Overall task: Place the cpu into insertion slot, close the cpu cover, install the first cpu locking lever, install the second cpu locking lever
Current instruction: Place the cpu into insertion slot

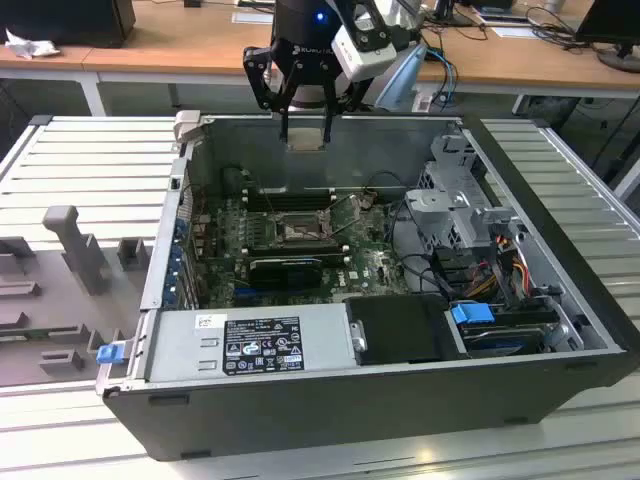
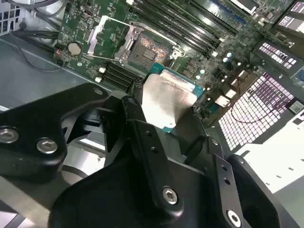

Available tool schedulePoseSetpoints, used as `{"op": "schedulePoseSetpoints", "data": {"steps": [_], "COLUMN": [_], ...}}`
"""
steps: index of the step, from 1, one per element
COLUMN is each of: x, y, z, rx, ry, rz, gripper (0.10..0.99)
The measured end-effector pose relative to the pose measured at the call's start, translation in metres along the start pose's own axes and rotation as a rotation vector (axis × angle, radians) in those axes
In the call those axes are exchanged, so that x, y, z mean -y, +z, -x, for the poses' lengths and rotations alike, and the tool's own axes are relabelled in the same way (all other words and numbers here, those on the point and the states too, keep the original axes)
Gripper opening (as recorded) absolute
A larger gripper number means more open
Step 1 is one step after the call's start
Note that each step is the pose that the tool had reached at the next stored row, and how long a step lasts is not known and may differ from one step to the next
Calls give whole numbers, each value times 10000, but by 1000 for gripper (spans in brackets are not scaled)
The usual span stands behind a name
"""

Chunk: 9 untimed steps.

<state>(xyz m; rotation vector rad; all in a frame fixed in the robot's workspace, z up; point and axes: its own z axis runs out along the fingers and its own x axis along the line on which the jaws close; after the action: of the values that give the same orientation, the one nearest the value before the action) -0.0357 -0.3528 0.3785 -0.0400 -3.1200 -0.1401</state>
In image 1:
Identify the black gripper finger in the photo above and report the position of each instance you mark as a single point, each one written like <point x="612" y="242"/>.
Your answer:
<point x="330" y="95"/>
<point x="257" y="75"/>

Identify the silver CPU plate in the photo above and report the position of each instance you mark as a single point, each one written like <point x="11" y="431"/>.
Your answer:
<point x="306" y="138"/>

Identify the black RAM slot row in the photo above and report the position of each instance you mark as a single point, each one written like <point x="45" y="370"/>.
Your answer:
<point x="295" y="248"/>
<point x="290" y="200"/>

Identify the CPU socket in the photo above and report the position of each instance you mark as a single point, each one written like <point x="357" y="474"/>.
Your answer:
<point x="300" y="227"/>

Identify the wooden desk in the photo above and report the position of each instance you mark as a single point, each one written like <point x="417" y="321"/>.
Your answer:
<point x="200" y="45"/>

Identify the pale blue teach pendant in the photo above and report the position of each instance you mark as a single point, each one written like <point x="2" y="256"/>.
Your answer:
<point x="402" y="80"/>

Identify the black monitor stand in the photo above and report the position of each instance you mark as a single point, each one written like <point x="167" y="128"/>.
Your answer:
<point x="447" y="15"/>

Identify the silver metal drive cage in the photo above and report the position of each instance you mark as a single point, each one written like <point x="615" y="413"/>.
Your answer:
<point x="435" y="205"/>

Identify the green motherboard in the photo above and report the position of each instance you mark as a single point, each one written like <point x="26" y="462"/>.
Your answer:
<point x="370" y="265"/>

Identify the low profile graphics card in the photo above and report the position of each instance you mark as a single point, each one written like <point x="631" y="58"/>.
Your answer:
<point x="285" y="274"/>

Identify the white paper sheet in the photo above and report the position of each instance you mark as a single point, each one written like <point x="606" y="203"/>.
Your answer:
<point x="515" y="31"/>

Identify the black computer tower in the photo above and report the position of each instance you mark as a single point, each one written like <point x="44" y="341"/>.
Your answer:
<point x="65" y="22"/>

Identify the crumpled white paper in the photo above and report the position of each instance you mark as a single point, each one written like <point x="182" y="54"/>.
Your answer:
<point x="30" y="46"/>

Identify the black plastic shroud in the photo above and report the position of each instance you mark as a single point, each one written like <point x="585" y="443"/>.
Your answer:
<point x="400" y="327"/>

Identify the hard disk in blue carrier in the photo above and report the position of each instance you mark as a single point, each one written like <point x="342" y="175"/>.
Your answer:
<point x="470" y="320"/>

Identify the silver power supply unit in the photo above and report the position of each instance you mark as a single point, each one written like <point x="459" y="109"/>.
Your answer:
<point x="175" y="350"/>

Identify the black computer monitor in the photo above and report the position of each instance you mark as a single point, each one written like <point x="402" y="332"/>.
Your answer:
<point x="607" y="17"/>

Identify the grey parts rack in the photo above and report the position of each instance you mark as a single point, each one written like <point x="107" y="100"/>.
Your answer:
<point x="75" y="310"/>

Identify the blue case latch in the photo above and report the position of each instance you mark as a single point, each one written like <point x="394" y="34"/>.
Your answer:
<point x="110" y="354"/>

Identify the black open PC case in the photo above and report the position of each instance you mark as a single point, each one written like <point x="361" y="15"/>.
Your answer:
<point x="350" y="420"/>

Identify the green RAM stick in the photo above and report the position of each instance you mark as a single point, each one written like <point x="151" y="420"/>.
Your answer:
<point x="20" y="336"/>

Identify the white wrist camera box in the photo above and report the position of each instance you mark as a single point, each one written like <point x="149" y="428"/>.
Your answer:
<point x="357" y="62"/>

